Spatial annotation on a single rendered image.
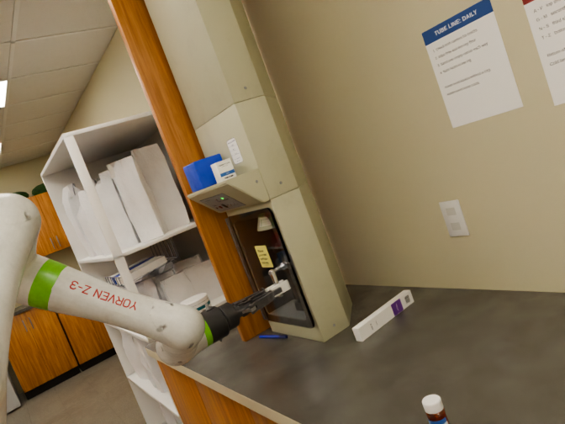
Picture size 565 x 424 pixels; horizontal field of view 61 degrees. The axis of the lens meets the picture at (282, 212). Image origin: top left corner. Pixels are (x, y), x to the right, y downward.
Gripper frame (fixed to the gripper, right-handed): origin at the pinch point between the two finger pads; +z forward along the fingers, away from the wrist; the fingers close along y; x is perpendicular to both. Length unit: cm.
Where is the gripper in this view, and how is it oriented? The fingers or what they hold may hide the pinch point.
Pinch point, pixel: (277, 288)
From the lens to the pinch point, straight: 148.9
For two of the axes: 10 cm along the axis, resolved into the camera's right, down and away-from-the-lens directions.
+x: 3.5, 9.3, 1.0
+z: 7.8, -3.5, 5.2
